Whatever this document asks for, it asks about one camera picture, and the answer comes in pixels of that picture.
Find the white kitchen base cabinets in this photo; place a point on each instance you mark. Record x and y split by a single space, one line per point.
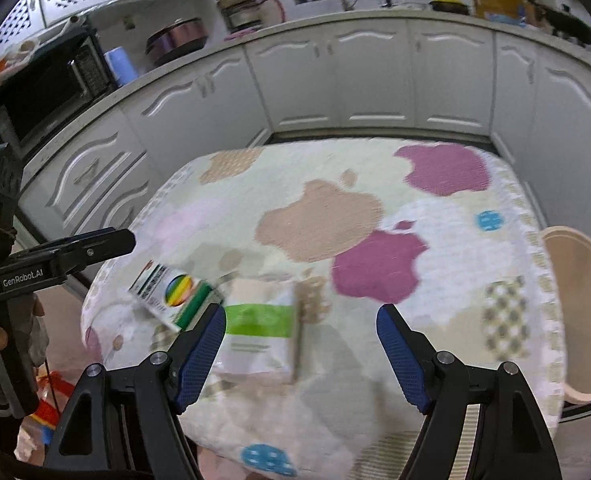
375 75

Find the red plastic item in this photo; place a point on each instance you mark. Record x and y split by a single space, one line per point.
57 391

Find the purple metal pot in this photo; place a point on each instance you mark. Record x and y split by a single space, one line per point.
178 35

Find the orange cardboard box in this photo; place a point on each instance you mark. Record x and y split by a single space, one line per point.
495 2

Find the stacked cooking pots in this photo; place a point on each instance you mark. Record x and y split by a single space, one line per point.
243 7

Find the black microwave oven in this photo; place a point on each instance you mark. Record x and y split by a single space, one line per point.
50 90

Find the apple print blanket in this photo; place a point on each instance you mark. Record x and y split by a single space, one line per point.
325 220

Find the blue paper roll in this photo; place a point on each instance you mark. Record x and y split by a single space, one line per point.
120 67

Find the black yellow pot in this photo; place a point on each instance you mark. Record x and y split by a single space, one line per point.
448 6

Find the black frying pan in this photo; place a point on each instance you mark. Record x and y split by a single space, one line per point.
570 25

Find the dark ribbed floor mat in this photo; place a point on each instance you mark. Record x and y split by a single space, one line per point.
350 135

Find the rainbow print box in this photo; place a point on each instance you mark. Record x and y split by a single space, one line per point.
175 290

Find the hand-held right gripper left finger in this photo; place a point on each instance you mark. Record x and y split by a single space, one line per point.
200 355

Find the beige round bin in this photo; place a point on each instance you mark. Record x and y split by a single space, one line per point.
575 310

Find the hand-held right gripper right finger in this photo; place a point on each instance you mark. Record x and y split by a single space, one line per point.
400 355

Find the green white box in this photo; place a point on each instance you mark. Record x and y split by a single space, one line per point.
260 330

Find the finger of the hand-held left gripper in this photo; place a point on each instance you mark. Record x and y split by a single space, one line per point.
100 245

